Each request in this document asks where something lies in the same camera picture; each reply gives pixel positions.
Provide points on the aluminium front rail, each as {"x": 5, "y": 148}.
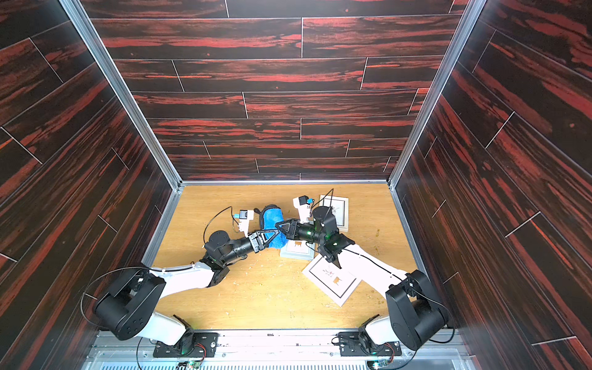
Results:
{"x": 280, "y": 349}

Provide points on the blue microfiber cloth black trim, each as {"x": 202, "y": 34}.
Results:
{"x": 268, "y": 218}

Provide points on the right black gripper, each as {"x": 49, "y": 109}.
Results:
{"x": 294, "y": 230}

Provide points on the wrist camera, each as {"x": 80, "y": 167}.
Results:
{"x": 303, "y": 205}
{"x": 243, "y": 219}

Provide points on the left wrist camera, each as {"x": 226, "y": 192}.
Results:
{"x": 243, "y": 219}

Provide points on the white picture frame black border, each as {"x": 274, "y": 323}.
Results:
{"x": 340, "y": 209}

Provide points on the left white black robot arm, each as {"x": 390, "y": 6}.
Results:
{"x": 128, "y": 308}

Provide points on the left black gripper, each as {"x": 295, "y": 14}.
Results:
{"x": 253, "y": 241}

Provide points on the light blue picture frame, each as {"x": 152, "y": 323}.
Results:
{"x": 297, "y": 249}

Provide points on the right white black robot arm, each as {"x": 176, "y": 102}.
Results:
{"x": 415, "y": 311}

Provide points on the cream white picture frame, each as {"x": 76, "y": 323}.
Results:
{"x": 336, "y": 283}

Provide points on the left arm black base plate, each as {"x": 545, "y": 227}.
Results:
{"x": 202, "y": 345}

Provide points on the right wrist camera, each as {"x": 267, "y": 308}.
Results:
{"x": 303, "y": 205}

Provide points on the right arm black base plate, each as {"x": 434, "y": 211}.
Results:
{"x": 357, "y": 344}

